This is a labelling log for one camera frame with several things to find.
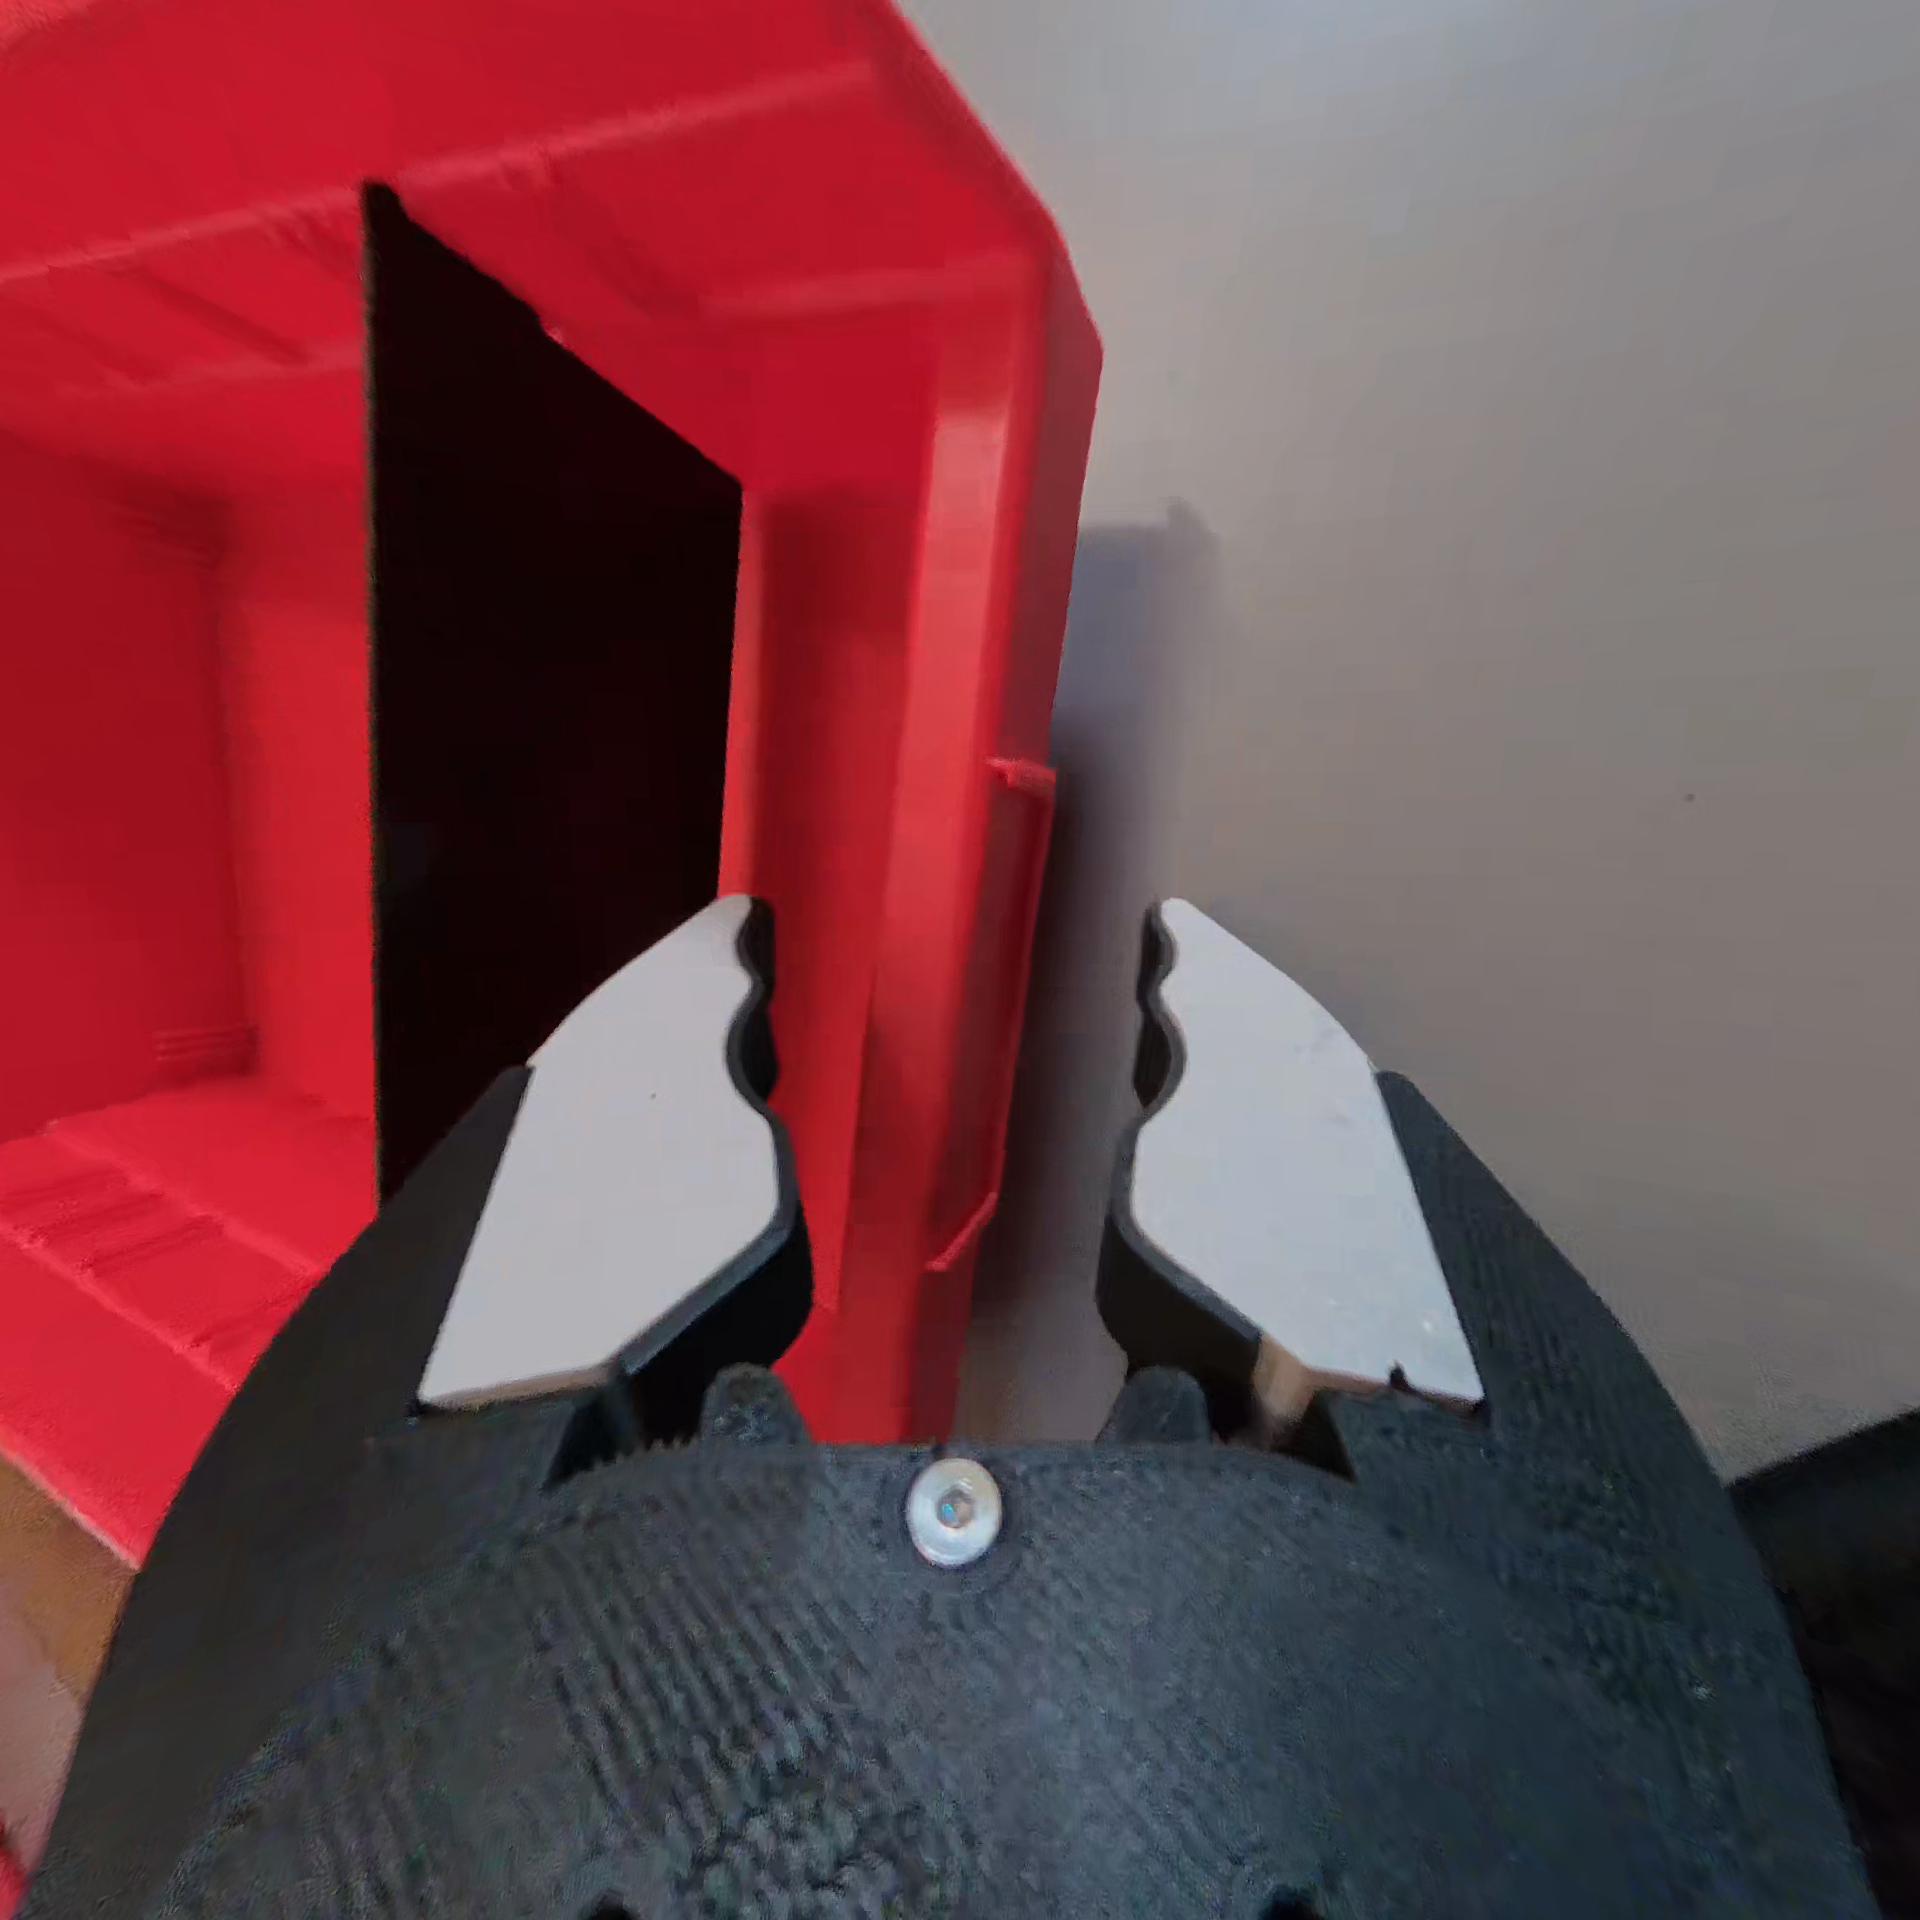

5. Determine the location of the black bin divider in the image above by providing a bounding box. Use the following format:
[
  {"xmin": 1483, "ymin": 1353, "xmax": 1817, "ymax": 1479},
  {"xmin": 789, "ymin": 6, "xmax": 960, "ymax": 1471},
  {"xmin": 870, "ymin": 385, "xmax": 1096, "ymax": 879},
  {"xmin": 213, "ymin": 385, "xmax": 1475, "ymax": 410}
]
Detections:
[{"xmin": 362, "ymin": 185, "xmax": 744, "ymax": 1204}]

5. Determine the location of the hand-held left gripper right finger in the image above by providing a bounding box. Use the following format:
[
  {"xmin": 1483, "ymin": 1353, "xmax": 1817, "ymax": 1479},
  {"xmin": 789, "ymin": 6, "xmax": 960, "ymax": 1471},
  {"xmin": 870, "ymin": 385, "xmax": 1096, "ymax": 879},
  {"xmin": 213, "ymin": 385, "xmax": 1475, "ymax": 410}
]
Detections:
[{"xmin": 1096, "ymin": 894, "xmax": 1491, "ymax": 1448}]

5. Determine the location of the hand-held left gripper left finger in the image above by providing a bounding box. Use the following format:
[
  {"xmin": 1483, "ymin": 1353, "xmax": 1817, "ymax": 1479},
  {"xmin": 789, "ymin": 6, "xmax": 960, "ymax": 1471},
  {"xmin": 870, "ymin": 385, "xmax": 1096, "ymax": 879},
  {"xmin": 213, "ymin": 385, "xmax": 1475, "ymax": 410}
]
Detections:
[{"xmin": 416, "ymin": 894, "xmax": 817, "ymax": 1450}]

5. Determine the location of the red plastic bin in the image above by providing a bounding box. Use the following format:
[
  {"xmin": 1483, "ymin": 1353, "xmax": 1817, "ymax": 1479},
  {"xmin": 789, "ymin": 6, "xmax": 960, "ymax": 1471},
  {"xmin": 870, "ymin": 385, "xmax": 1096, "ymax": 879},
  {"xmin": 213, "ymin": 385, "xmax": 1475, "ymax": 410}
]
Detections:
[{"xmin": 0, "ymin": 0, "xmax": 1107, "ymax": 1570}]

